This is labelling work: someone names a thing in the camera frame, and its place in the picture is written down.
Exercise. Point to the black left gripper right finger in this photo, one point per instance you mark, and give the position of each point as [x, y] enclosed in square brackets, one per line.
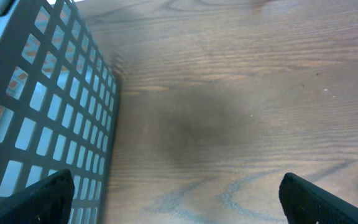
[304, 202]

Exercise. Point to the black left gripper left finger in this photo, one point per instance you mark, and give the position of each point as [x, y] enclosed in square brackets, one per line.
[46, 201]

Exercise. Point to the grey plastic basket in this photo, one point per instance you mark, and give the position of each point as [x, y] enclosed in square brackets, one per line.
[58, 103]

